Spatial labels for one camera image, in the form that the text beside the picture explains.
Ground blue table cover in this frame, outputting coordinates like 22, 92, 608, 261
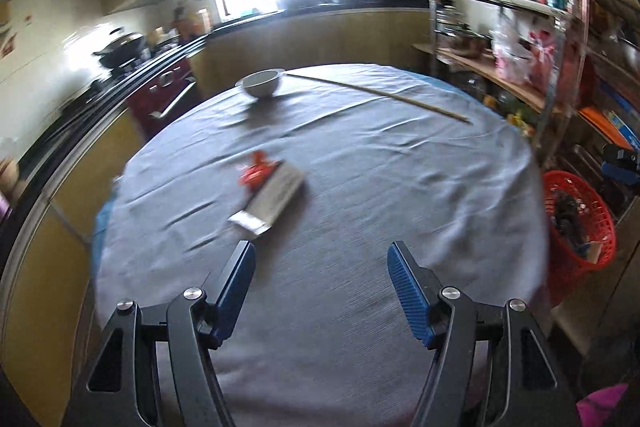
92, 69, 507, 268

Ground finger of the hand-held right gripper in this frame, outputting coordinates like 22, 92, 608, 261
600, 143, 640, 190

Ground grey tablecloth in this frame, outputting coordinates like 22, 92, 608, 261
92, 63, 551, 427

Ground thin wooden stick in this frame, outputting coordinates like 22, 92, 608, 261
282, 73, 472, 124

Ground dark bag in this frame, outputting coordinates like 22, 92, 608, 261
554, 193, 592, 254

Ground red stove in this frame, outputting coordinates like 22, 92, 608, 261
125, 57, 199, 144

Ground condiment bottles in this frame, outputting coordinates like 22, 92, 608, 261
171, 6, 212, 38

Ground pink plastic bag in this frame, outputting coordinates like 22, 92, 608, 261
491, 13, 562, 91

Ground metal storage rack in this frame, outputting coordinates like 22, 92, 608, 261
412, 0, 640, 230

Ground white bowl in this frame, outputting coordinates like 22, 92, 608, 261
235, 68, 286, 99

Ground silver snack packet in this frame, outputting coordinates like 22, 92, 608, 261
227, 161, 307, 237

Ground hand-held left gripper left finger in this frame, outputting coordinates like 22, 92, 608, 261
75, 241, 257, 427

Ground flat metal pan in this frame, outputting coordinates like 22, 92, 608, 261
276, 0, 332, 11

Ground pink cloth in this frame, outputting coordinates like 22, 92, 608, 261
575, 383, 632, 427

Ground red wrapper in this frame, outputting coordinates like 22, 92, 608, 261
237, 150, 281, 188

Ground orange board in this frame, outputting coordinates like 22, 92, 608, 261
579, 105, 640, 154

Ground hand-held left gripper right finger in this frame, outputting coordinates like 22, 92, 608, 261
387, 241, 571, 427

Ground black wok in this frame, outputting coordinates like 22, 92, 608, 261
92, 27, 149, 68

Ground red plastic mesh basket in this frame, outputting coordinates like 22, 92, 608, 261
542, 170, 617, 269

